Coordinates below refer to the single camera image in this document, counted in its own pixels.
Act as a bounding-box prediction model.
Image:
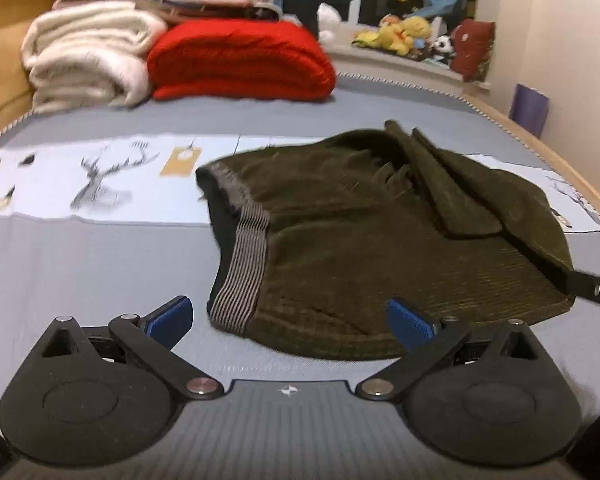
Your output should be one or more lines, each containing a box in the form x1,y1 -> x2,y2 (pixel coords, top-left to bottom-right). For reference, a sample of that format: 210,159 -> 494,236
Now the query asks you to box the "grey printed bed sheet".
0,72 -> 600,411

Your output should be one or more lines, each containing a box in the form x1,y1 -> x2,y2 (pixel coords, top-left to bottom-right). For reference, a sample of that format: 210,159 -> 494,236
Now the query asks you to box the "dark olive knit sweater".
195,120 -> 578,361

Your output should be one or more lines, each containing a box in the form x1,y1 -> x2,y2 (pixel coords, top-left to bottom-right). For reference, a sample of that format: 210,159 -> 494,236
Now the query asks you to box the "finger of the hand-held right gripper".
562,267 -> 600,317

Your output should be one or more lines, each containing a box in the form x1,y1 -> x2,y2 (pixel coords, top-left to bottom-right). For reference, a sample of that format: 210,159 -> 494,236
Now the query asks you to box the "yellow plush toy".
387,16 -> 432,55
354,27 -> 396,50

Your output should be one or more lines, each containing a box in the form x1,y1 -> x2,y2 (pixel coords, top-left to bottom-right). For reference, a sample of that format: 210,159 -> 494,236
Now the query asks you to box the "pink folded blanket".
54,0 -> 283,25

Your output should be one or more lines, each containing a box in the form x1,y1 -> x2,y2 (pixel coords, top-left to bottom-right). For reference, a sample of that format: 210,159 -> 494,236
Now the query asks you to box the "cream fluffy folded blanket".
20,1 -> 168,113

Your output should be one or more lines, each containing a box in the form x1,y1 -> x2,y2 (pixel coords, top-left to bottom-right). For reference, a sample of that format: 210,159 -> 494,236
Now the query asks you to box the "purple box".
511,83 -> 550,137

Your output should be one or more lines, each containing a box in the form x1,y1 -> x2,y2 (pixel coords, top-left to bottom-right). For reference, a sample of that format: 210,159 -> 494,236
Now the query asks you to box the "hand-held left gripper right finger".
355,298 -> 543,403

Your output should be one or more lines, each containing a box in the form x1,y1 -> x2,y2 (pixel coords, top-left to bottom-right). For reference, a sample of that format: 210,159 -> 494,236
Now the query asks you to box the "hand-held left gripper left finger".
40,295 -> 226,403

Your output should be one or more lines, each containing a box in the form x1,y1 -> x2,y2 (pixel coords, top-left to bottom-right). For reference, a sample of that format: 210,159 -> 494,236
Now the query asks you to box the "red folded blanket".
146,19 -> 337,102

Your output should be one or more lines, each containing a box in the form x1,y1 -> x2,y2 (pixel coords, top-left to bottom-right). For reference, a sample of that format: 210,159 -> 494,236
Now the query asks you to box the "white plush toy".
316,2 -> 342,43

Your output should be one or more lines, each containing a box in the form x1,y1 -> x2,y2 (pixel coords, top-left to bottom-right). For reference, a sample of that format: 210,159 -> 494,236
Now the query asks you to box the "grey window sill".
325,42 -> 491,93

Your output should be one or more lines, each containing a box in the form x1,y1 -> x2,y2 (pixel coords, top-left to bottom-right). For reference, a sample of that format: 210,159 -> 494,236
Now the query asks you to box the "ochre headboard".
0,0 -> 63,133

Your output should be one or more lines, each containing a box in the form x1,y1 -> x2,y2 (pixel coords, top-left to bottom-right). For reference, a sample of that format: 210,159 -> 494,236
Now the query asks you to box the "dark red cushion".
450,19 -> 496,83

